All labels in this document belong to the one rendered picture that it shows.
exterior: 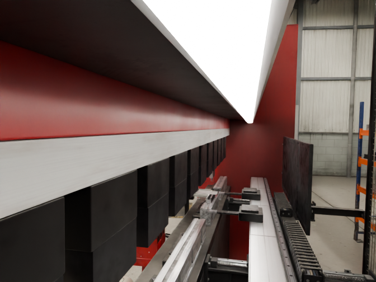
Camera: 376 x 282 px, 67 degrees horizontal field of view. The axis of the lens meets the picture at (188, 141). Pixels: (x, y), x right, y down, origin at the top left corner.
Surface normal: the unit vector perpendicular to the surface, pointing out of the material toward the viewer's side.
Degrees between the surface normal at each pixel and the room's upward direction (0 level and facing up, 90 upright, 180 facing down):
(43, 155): 90
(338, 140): 90
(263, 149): 90
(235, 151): 90
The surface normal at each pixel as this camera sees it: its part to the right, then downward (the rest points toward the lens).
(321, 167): -0.13, 0.05
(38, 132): 0.98, 0.03
